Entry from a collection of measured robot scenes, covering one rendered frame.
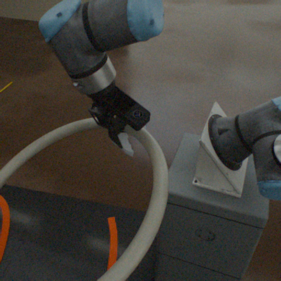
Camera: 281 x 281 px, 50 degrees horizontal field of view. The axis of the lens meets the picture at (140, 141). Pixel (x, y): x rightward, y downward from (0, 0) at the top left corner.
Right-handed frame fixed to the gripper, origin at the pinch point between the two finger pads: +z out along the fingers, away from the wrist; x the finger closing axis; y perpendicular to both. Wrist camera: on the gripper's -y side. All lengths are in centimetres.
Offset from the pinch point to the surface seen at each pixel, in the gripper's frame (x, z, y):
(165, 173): 7.2, -8.0, -18.2
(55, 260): 44, 97, 85
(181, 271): 6, 91, 13
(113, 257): 21, 109, 62
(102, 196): -6, 112, 105
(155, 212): 14.7, -8.4, -22.1
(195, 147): -34, 48, 21
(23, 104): -37, 91, 265
